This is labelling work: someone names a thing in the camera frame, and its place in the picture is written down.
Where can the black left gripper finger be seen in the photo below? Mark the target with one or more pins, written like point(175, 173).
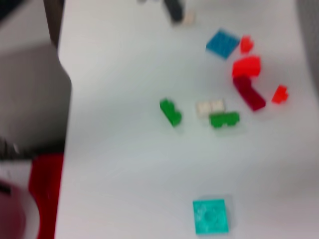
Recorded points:
point(174, 10)

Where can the clear toy brick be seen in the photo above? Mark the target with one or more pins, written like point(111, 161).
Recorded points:
point(189, 17)

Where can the blue toy brick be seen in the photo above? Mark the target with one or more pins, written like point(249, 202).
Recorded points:
point(223, 43)

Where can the small red toy brick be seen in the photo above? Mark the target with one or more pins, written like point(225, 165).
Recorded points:
point(246, 66)
point(280, 94)
point(246, 44)

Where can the green toy brick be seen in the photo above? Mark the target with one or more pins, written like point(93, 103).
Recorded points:
point(170, 112)
point(224, 120)

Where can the white toy brick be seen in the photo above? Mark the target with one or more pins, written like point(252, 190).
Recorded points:
point(210, 107)

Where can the teal square toy brick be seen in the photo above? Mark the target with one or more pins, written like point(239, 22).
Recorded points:
point(210, 216)

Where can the long dark red toy brick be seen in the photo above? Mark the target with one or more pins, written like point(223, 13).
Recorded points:
point(249, 94)

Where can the red plastic box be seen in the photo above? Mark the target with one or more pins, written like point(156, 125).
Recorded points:
point(46, 194)

